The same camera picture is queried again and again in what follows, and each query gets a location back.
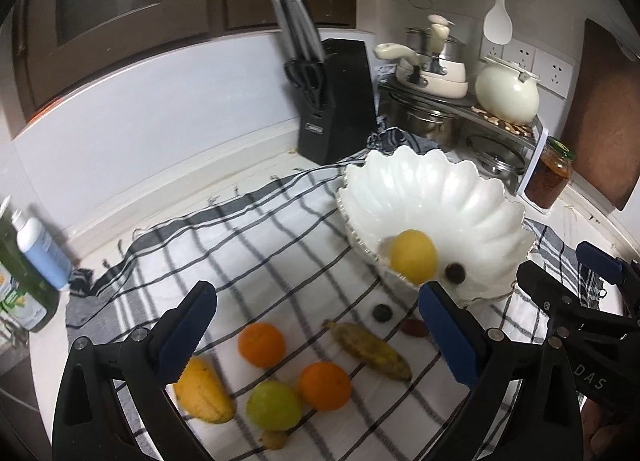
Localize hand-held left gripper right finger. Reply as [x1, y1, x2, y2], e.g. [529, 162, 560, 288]
[418, 281, 586, 461]

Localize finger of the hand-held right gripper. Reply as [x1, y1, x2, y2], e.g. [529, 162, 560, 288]
[517, 261, 640, 342]
[575, 241, 640, 322]

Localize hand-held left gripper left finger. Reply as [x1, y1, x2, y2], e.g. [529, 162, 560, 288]
[51, 280, 218, 461]

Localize yellow mango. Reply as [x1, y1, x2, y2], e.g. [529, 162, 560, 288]
[173, 356, 237, 424]

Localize orange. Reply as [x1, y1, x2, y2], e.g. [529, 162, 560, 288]
[237, 322, 287, 368]
[298, 361, 352, 412]

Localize spotted yellow banana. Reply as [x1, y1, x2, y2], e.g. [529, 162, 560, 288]
[321, 319, 413, 382]

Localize yellow lemon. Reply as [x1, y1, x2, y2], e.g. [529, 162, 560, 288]
[390, 230, 439, 286]

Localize green apple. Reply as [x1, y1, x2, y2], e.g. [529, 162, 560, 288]
[246, 381, 303, 432]

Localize white shell-shaped bowl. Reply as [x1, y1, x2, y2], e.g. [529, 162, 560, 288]
[336, 145, 536, 304]

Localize person's right hand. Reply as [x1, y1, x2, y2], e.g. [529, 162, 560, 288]
[582, 398, 640, 461]

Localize glass jar of sauce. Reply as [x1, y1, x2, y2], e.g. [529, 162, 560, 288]
[525, 137, 575, 209]

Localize white black checked cloth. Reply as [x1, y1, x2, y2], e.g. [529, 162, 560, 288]
[65, 128, 606, 461]

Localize steel kitchen shelf rack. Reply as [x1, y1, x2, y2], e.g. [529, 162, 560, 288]
[377, 78, 551, 197]

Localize glass pot lid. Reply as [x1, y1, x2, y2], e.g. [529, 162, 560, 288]
[465, 134, 526, 177]

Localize brown cutting board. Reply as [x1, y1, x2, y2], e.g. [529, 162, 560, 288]
[559, 18, 640, 212]

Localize wooden bead trivet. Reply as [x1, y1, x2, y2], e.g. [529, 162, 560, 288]
[472, 106, 536, 137]

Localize blue pump bottle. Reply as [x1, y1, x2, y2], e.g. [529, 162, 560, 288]
[11, 208, 73, 290]

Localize green dish soap bottle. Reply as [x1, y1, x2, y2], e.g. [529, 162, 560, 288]
[0, 196, 61, 332]

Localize white round kettle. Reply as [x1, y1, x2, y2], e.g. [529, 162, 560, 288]
[474, 55, 542, 124]

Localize large steel pot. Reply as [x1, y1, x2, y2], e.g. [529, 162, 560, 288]
[387, 91, 463, 152]

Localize dark patterned cloth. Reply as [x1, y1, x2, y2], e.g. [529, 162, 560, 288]
[367, 127, 441, 154]

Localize cream frying pan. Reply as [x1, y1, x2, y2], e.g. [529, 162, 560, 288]
[396, 75, 469, 99]

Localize steel pot with lid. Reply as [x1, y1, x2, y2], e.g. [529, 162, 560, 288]
[405, 26, 466, 64]

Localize black knife block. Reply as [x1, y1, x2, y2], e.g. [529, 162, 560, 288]
[298, 38, 378, 165]

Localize white rice paddle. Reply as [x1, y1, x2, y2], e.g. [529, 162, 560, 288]
[482, 0, 514, 46]

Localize black kitchen scissors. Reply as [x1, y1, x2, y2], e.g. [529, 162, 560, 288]
[285, 58, 324, 108]

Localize white wall socket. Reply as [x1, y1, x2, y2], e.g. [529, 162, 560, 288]
[502, 40, 537, 76]
[532, 48, 572, 99]

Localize cream saucepan with handle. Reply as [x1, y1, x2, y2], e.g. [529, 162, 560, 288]
[375, 42, 468, 87]

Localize cream upright pan handle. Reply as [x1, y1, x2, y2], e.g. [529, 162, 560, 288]
[427, 14, 456, 58]

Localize steel handled knife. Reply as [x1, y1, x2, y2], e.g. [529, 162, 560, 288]
[281, 0, 313, 62]
[294, 0, 326, 63]
[269, 0, 301, 61]

